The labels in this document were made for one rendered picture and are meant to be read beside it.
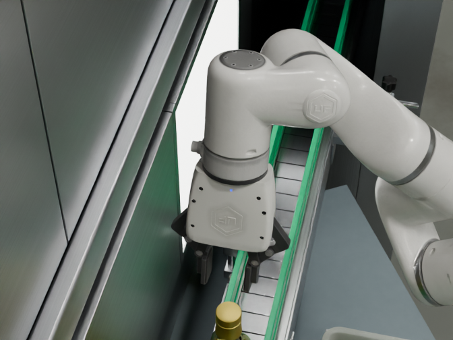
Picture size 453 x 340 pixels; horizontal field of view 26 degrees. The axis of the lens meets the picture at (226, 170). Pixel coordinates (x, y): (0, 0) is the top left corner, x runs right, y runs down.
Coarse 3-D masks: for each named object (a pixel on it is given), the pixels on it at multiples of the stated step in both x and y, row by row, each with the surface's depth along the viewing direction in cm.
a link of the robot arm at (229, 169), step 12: (192, 144) 112; (204, 156) 110; (216, 156) 108; (264, 156) 109; (216, 168) 109; (228, 168) 108; (240, 168) 108; (252, 168) 109; (264, 168) 110; (240, 180) 109
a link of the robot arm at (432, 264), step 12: (444, 240) 127; (432, 252) 126; (444, 252) 124; (432, 264) 124; (444, 264) 123; (432, 276) 124; (444, 276) 123; (432, 288) 125; (444, 288) 123; (444, 300) 125
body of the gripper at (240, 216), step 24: (192, 192) 113; (216, 192) 111; (240, 192) 111; (264, 192) 111; (192, 216) 114; (216, 216) 113; (240, 216) 112; (264, 216) 112; (216, 240) 115; (240, 240) 114; (264, 240) 114
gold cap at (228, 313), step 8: (224, 304) 128; (232, 304) 128; (216, 312) 127; (224, 312) 127; (232, 312) 127; (240, 312) 127; (216, 320) 127; (224, 320) 126; (232, 320) 126; (240, 320) 127; (216, 328) 129; (224, 328) 127; (232, 328) 127; (240, 328) 129; (224, 336) 128; (232, 336) 128
